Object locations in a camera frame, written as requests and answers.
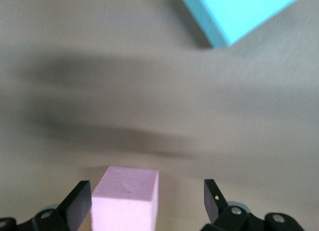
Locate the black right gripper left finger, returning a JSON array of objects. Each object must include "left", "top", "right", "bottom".
[{"left": 0, "top": 180, "right": 92, "bottom": 231}]

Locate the blue foam cube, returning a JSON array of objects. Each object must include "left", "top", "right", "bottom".
[{"left": 181, "top": 0, "right": 305, "bottom": 50}]

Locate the brown paper table cover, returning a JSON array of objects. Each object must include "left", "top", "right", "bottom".
[{"left": 0, "top": 0, "right": 319, "bottom": 231}]

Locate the pink foam cube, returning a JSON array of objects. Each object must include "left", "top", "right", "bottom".
[{"left": 91, "top": 165, "right": 160, "bottom": 231}]

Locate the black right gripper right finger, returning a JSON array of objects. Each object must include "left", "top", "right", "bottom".
[{"left": 200, "top": 179, "right": 306, "bottom": 231}]

